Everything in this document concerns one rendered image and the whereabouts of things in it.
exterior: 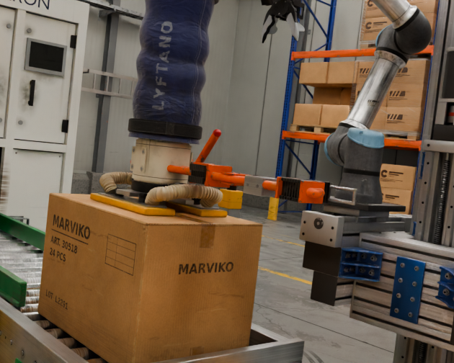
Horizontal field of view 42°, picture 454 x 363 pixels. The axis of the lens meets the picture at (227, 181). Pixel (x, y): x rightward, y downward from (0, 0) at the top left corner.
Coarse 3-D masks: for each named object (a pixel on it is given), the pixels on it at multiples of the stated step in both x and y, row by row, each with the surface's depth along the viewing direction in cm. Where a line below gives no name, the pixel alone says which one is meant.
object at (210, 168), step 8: (192, 168) 163; (200, 168) 161; (208, 168) 159; (216, 168) 161; (224, 168) 163; (192, 176) 163; (200, 176) 162; (208, 176) 160; (208, 184) 160; (216, 184) 162; (224, 184) 163
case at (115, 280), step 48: (48, 240) 193; (96, 240) 169; (144, 240) 150; (192, 240) 159; (240, 240) 170; (48, 288) 192; (96, 288) 168; (144, 288) 151; (192, 288) 161; (240, 288) 172; (96, 336) 166; (144, 336) 153; (192, 336) 163; (240, 336) 174
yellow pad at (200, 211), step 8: (176, 208) 185; (184, 208) 181; (192, 208) 179; (200, 208) 178; (208, 208) 180; (216, 208) 181; (200, 216) 176; (208, 216) 177; (216, 216) 179; (224, 216) 181
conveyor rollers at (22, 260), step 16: (0, 240) 314; (16, 240) 319; (0, 256) 277; (16, 256) 282; (32, 256) 287; (16, 272) 254; (32, 272) 251; (32, 288) 232; (32, 304) 206; (32, 320) 195; (64, 336) 183; (80, 352) 167
